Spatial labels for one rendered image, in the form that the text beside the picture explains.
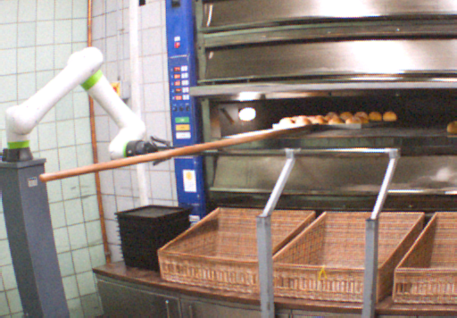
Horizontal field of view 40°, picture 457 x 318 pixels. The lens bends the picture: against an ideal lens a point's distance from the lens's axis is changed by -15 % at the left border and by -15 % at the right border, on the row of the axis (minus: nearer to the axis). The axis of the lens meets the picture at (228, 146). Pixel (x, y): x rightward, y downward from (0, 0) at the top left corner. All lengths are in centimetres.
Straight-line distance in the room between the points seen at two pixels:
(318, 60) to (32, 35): 165
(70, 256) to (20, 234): 109
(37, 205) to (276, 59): 131
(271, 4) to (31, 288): 178
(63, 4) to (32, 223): 156
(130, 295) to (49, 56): 146
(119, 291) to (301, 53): 145
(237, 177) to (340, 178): 57
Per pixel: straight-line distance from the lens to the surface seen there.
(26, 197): 301
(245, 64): 342
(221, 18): 350
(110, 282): 351
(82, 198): 415
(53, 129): 399
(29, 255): 304
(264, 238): 271
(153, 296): 329
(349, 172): 317
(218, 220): 355
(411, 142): 300
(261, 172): 342
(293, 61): 326
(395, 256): 274
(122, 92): 390
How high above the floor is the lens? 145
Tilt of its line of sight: 5 degrees down
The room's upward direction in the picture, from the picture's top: 4 degrees counter-clockwise
